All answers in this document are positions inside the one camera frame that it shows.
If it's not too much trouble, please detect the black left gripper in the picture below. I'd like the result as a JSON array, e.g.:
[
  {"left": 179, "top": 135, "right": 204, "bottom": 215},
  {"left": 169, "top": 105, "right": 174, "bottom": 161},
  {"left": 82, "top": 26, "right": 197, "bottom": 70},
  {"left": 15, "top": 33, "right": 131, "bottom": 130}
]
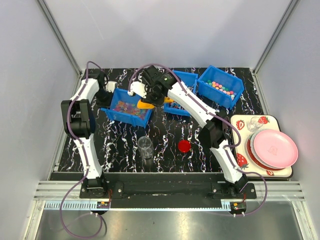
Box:
[{"left": 95, "top": 88, "right": 114, "bottom": 114}]

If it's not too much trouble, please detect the blue bin with star candies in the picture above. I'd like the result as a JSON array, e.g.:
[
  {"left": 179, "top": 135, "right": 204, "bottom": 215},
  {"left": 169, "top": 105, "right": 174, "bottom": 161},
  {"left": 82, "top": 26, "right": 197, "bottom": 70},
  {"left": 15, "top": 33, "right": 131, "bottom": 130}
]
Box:
[{"left": 100, "top": 88, "right": 152, "bottom": 128}]

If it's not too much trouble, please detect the yellow plastic scoop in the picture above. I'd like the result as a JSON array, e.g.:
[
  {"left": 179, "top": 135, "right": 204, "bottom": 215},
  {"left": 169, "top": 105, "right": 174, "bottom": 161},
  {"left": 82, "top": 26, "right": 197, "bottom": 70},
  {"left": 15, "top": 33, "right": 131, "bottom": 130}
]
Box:
[{"left": 136, "top": 97, "right": 174, "bottom": 110}]

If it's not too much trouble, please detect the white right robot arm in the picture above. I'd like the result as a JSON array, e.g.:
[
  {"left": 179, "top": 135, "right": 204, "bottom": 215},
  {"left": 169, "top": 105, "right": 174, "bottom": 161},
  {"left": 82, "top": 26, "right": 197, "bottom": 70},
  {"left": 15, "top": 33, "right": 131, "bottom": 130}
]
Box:
[{"left": 141, "top": 65, "right": 248, "bottom": 199}]

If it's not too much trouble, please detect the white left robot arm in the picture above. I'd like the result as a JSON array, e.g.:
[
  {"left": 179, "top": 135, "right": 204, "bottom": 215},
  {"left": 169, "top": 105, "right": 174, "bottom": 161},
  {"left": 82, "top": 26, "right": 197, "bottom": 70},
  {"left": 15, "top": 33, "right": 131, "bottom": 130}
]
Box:
[{"left": 60, "top": 71, "right": 113, "bottom": 198}]

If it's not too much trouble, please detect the blue bin with flower candies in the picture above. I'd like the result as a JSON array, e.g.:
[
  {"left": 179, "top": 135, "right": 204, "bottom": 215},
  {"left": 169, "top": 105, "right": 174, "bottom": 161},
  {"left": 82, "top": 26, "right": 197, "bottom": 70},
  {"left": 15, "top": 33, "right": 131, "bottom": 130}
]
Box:
[{"left": 197, "top": 65, "right": 245, "bottom": 109}]

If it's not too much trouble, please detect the blue bin with lollipops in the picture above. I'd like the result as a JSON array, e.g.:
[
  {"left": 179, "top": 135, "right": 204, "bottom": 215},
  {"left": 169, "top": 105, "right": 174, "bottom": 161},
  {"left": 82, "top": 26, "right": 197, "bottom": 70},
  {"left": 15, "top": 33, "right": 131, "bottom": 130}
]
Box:
[{"left": 163, "top": 69, "right": 199, "bottom": 118}]

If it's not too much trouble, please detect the clear plastic jar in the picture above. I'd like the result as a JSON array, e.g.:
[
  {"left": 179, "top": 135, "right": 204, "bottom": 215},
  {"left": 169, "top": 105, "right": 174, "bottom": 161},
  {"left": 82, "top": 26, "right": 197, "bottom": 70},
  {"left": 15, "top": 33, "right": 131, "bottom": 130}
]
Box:
[{"left": 137, "top": 136, "right": 154, "bottom": 159}]

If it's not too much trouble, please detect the red jar lid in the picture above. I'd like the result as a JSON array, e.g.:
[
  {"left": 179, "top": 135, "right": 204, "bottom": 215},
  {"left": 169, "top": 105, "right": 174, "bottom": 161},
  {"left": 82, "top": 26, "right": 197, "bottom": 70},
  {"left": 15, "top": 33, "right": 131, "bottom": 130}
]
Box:
[{"left": 178, "top": 140, "right": 191, "bottom": 153}]

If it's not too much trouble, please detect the strawberry print tray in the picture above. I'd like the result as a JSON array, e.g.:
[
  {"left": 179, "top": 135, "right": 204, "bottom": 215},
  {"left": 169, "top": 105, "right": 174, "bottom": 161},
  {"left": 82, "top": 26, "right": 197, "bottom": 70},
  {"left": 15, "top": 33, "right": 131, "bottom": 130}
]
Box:
[{"left": 230, "top": 114, "right": 299, "bottom": 179}]

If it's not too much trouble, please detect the clear glass cup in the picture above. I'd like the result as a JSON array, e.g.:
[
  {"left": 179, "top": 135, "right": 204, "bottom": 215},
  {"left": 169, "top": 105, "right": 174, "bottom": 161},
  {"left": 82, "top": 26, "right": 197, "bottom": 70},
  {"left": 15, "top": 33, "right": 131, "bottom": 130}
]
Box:
[{"left": 247, "top": 116, "right": 263, "bottom": 132}]

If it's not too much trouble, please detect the red plate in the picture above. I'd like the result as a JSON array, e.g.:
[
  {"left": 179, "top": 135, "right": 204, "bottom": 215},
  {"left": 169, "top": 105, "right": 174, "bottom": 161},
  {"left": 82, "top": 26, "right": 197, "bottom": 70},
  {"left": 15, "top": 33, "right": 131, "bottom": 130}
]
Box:
[{"left": 246, "top": 138, "right": 283, "bottom": 171}]

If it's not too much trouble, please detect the pink plate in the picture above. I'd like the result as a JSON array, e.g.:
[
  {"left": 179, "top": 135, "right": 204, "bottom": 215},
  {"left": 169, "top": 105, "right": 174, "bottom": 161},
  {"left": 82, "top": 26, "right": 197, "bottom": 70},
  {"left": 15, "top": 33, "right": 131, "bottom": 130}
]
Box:
[{"left": 250, "top": 129, "right": 299, "bottom": 169}]

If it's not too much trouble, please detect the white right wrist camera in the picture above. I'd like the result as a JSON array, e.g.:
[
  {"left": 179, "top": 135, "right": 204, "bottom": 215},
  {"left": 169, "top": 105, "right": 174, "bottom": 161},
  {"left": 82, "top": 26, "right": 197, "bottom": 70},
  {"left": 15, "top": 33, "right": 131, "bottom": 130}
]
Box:
[{"left": 127, "top": 81, "right": 147, "bottom": 99}]

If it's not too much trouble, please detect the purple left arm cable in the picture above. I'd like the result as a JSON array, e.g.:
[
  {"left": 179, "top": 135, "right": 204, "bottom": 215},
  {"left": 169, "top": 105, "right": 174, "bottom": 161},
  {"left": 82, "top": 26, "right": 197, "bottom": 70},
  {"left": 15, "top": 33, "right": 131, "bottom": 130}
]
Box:
[{"left": 58, "top": 60, "right": 108, "bottom": 238}]

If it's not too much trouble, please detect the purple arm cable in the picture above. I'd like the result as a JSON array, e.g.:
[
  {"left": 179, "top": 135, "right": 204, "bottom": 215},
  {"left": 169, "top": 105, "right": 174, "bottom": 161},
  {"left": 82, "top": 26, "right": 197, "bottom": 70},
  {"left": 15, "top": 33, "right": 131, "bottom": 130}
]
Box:
[
  {"left": 127, "top": 63, "right": 268, "bottom": 217},
  {"left": 58, "top": 60, "right": 108, "bottom": 238}
]

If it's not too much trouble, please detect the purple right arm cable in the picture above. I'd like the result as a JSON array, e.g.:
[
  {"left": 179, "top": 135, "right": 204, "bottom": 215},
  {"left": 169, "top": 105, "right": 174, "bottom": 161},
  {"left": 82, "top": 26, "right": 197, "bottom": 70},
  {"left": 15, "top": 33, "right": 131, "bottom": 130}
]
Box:
[{"left": 127, "top": 63, "right": 268, "bottom": 217}]

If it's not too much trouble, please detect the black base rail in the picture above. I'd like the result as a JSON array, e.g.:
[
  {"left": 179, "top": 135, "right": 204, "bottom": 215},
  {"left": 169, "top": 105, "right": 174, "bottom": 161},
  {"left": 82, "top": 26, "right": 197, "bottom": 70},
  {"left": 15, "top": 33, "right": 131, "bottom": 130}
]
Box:
[{"left": 79, "top": 172, "right": 257, "bottom": 210}]

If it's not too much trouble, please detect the aluminium corner post left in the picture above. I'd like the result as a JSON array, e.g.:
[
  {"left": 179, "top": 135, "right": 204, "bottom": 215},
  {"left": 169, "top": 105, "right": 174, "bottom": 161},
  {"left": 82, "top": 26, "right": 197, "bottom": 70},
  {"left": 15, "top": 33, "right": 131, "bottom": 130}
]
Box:
[{"left": 36, "top": 0, "right": 83, "bottom": 76}]

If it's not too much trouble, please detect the aluminium corner post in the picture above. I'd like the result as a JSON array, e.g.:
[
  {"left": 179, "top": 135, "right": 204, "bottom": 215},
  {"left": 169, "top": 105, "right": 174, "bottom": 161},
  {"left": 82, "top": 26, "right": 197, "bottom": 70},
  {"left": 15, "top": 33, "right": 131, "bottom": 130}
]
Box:
[
  {"left": 36, "top": 0, "right": 83, "bottom": 76},
  {"left": 252, "top": 0, "right": 300, "bottom": 74}
]

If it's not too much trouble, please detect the aluminium corner post right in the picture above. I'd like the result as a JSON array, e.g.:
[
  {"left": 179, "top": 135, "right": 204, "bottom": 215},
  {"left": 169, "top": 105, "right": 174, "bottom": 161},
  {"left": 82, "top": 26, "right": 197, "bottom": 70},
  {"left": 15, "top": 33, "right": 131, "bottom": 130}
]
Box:
[{"left": 252, "top": 0, "right": 300, "bottom": 74}]

